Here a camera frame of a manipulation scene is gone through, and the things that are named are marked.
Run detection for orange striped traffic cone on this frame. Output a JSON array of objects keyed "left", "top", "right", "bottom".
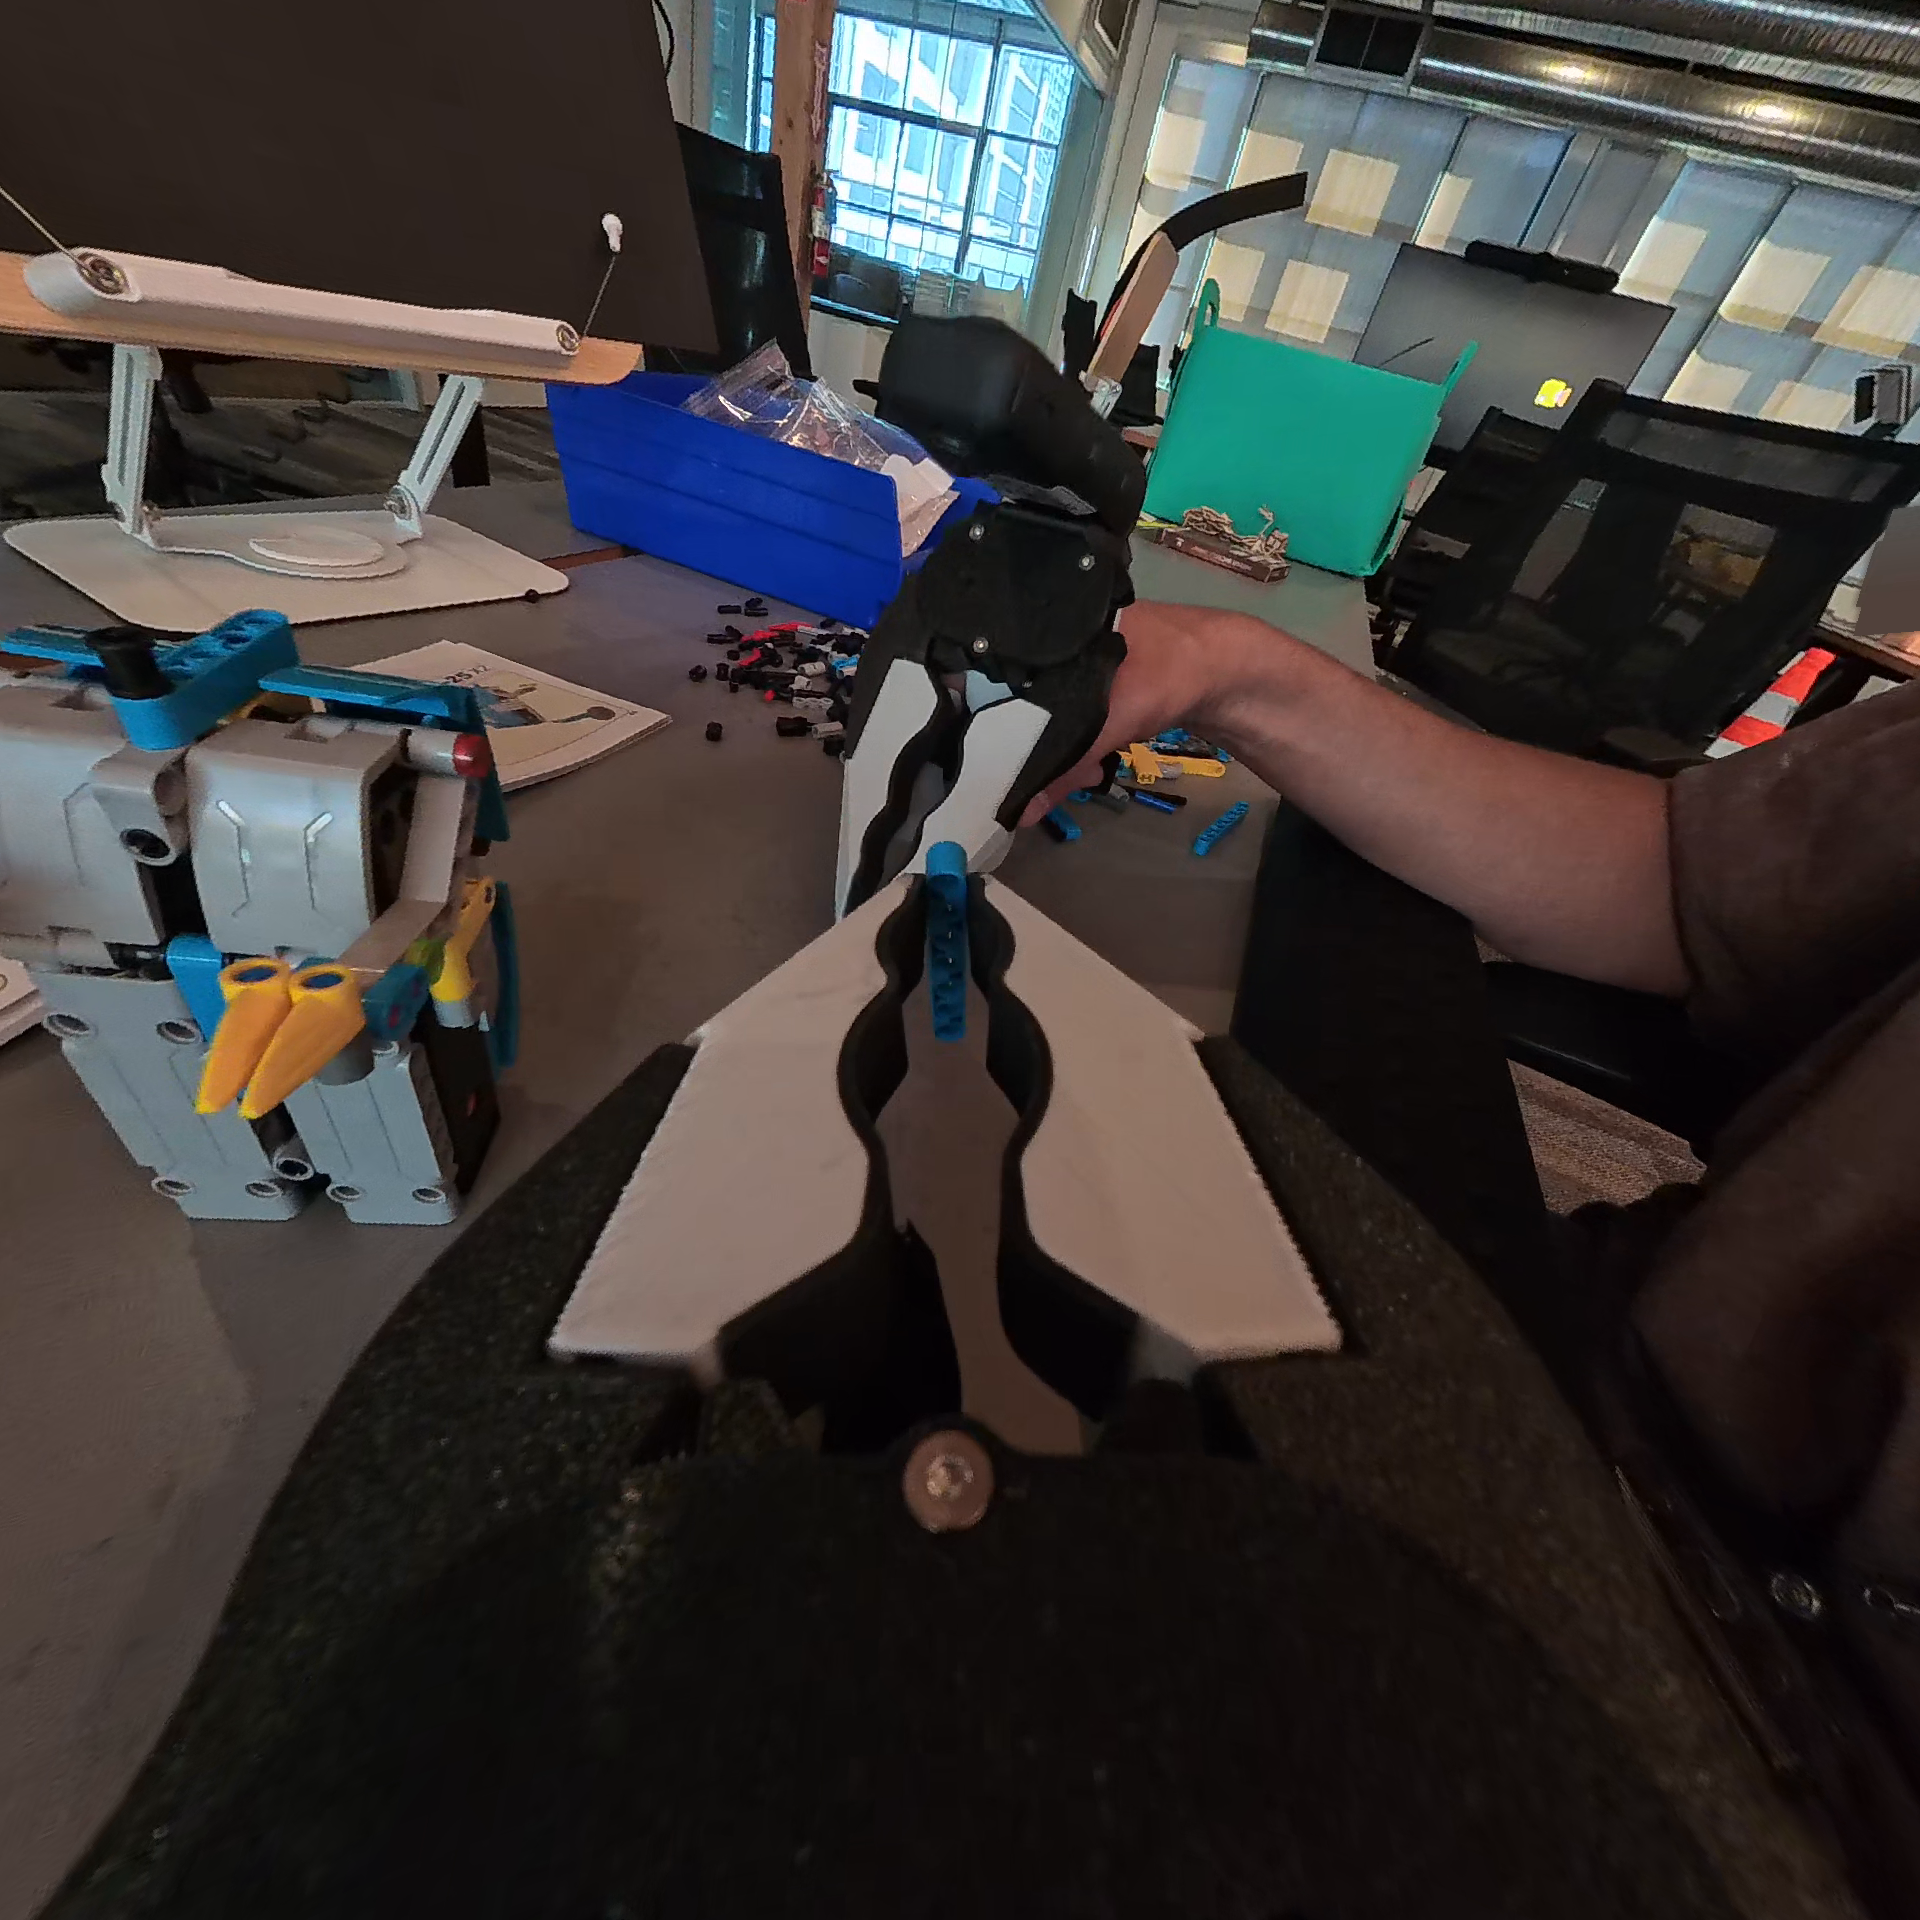
[{"left": 1705, "top": 646, "right": 1842, "bottom": 764}]

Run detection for toy brick robot model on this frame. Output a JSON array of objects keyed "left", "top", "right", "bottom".
[{"left": 0, "top": 613, "right": 526, "bottom": 1234}]

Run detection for black office chair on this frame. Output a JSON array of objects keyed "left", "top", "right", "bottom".
[{"left": 1377, "top": 379, "right": 1920, "bottom": 769}]

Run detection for black screen panel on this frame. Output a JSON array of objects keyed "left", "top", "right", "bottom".
[{"left": 0, "top": 0, "right": 725, "bottom": 365}]

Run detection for blue storage bin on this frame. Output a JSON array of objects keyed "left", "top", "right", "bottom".
[{"left": 546, "top": 367, "right": 1003, "bottom": 634}]

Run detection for wooden chair with black arc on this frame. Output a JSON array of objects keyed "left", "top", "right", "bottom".
[{"left": 1056, "top": 173, "right": 1310, "bottom": 432}]

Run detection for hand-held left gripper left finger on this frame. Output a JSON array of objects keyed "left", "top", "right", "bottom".
[{"left": 549, "top": 874, "right": 934, "bottom": 1368}]

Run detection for brown card with twine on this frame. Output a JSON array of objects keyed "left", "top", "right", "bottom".
[{"left": 1154, "top": 506, "right": 1295, "bottom": 588}]

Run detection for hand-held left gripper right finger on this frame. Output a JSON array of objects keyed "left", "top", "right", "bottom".
[{"left": 967, "top": 877, "right": 1344, "bottom": 1381}]

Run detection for person's right hand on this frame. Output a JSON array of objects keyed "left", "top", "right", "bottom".
[{"left": 1022, "top": 599, "right": 1295, "bottom": 831}]

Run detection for person's right forearm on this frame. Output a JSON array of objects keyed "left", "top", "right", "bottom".
[{"left": 1199, "top": 615, "right": 1700, "bottom": 1002}]

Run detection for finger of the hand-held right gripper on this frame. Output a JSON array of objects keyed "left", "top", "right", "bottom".
[
  {"left": 860, "top": 700, "right": 1055, "bottom": 905},
  {"left": 834, "top": 653, "right": 964, "bottom": 923}
]

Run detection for person's brown shirt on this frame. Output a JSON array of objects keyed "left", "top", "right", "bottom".
[{"left": 1620, "top": 682, "right": 1920, "bottom": 1920}]

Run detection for instruction booklet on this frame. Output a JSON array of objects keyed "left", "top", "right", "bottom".
[{"left": 341, "top": 640, "right": 675, "bottom": 796}]

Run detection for pile of toy brick parts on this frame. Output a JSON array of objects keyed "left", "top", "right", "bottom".
[{"left": 688, "top": 592, "right": 1257, "bottom": 864}]

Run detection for large grid window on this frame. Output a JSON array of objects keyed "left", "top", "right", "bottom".
[{"left": 821, "top": 7, "right": 1082, "bottom": 299}]

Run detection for black wall monitor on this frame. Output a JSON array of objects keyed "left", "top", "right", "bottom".
[{"left": 1355, "top": 237, "right": 1678, "bottom": 456}]

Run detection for white tablet stand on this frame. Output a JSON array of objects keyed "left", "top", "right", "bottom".
[{"left": 0, "top": 248, "right": 651, "bottom": 636}]

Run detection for silver air duct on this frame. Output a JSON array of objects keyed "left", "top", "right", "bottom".
[{"left": 1245, "top": 0, "right": 1920, "bottom": 114}]

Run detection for clear plastic bags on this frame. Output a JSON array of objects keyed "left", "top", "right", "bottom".
[{"left": 677, "top": 342, "right": 964, "bottom": 569}]

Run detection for teal storage bin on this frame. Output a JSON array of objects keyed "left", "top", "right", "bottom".
[{"left": 1143, "top": 277, "right": 1482, "bottom": 583}]

